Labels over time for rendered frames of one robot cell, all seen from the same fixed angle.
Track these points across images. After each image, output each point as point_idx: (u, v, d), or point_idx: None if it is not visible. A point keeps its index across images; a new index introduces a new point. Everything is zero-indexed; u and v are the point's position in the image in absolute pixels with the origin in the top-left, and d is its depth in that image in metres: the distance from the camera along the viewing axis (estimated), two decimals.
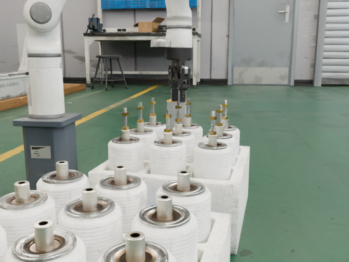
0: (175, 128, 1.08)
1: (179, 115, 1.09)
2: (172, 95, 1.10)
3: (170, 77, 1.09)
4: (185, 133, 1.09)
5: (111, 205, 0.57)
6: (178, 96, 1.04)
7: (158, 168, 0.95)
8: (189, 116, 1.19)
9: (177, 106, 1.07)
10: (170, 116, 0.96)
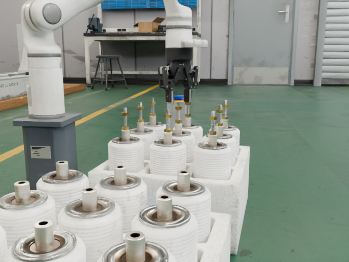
0: (181, 127, 1.10)
1: (177, 116, 1.08)
2: (173, 97, 1.04)
3: (175, 79, 1.03)
4: (172, 132, 1.10)
5: (111, 205, 0.57)
6: (188, 95, 1.08)
7: (158, 168, 0.95)
8: (189, 116, 1.19)
9: (177, 106, 1.09)
10: (170, 116, 0.96)
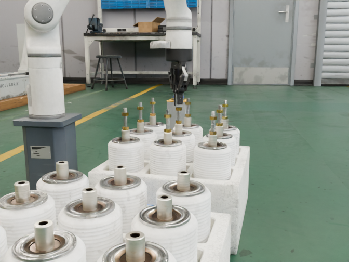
0: (182, 127, 1.09)
1: (180, 117, 1.08)
2: (174, 100, 1.07)
3: (171, 80, 1.07)
4: (173, 132, 1.11)
5: (111, 205, 0.57)
6: (175, 99, 1.07)
7: (158, 168, 0.95)
8: (189, 116, 1.19)
9: (175, 107, 1.08)
10: (170, 116, 0.96)
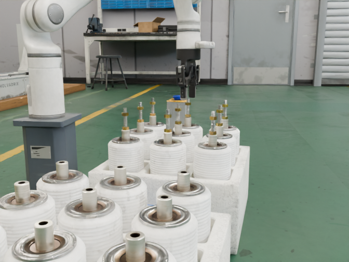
0: (182, 128, 1.08)
1: (176, 118, 1.08)
2: (187, 94, 1.15)
3: (189, 77, 1.14)
4: None
5: (111, 205, 0.57)
6: (194, 91, 1.21)
7: (158, 168, 0.95)
8: (189, 116, 1.21)
9: (179, 107, 1.08)
10: (170, 116, 0.96)
